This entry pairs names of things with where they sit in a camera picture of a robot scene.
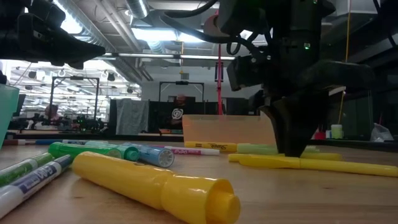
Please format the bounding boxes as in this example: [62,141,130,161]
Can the clear plastic bag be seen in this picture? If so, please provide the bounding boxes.
[369,123,395,143]

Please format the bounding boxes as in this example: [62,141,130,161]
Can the yellow power cable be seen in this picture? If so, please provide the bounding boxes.
[337,0,352,125]

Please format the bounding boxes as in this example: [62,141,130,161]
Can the light green highlighter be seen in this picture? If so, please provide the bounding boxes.
[236,142,320,156]

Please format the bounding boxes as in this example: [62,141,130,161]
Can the red dry-erase marker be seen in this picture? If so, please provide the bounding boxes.
[148,144,221,156]

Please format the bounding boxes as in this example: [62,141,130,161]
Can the grey hanging cloth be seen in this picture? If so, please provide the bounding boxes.
[115,98,150,136]

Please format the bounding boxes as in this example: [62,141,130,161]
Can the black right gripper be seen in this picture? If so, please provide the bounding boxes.
[259,39,377,157]

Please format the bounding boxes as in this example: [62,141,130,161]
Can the thick yellow highlighter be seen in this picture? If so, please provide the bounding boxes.
[72,151,242,224]

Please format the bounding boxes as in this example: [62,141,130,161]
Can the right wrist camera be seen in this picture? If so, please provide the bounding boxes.
[226,55,266,92]

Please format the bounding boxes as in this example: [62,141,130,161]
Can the black aluminium rig frame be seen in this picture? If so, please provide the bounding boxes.
[6,132,398,153]

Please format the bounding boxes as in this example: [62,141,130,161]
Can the blue dry-erase marker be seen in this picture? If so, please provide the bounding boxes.
[0,154,74,220]
[61,139,109,146]
[2,139,63,146]

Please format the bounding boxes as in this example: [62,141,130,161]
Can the black partition panels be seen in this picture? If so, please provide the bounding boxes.
[108,98,259,134]

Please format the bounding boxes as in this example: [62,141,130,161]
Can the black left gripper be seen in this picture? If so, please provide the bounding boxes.
[0,0,106,70]

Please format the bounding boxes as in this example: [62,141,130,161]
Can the person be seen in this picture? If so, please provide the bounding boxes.
[43,104,63,124]
[169,94,195,130]

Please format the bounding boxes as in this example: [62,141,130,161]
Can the light green cup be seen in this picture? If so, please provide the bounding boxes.
[330,124,343,140]

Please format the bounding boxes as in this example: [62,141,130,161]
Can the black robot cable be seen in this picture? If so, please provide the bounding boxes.
[158,0,274,65]

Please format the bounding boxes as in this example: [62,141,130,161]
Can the yellow Sharpie highlighter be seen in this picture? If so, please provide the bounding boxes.
[183,141,239,153]

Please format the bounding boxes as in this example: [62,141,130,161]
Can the LED light bar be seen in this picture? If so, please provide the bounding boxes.
[102,52,237,62]

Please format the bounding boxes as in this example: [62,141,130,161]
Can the teal highlighter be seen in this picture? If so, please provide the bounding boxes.
[84,140,141,162]

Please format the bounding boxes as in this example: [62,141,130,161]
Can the red desk lamp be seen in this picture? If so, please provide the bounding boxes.
[203,11,225,116]

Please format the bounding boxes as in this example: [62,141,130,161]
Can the green dry-erase marker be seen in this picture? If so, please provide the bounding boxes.
[0,152,55,187]

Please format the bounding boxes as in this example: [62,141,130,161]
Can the orange translucent tray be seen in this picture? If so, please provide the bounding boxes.
[182,114,277,146]

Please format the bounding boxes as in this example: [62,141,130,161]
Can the green translucent tray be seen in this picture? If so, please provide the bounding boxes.
[0,83,21,149]

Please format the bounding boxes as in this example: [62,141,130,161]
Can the black background rig frame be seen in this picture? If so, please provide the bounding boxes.
[49,76,100,125]
[159,81,205,103]

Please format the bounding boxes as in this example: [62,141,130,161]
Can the blue highlighter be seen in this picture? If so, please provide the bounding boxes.
[123,142,175,169]

